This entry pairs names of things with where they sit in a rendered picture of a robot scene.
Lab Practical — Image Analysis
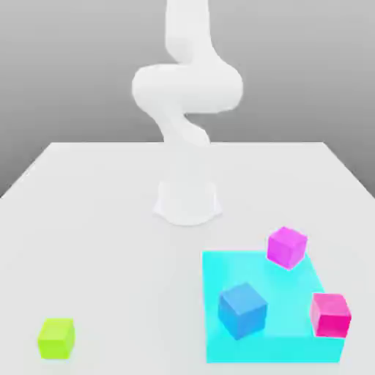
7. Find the small magenta cube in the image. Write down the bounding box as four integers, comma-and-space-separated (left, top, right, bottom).
267, 226, 308, 271

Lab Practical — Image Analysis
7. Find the small blue cube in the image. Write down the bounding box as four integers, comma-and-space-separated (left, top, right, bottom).
217, 281, 269, 341

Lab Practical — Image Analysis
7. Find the small pink cube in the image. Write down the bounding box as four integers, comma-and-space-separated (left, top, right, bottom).
309, 292, 352, 339

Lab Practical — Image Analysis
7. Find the small lime green cube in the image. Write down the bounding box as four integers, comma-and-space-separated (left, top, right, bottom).
37, 318, 76, 360

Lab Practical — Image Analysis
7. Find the large cyan box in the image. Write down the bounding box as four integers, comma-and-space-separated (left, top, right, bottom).
201, 250, 346, 365

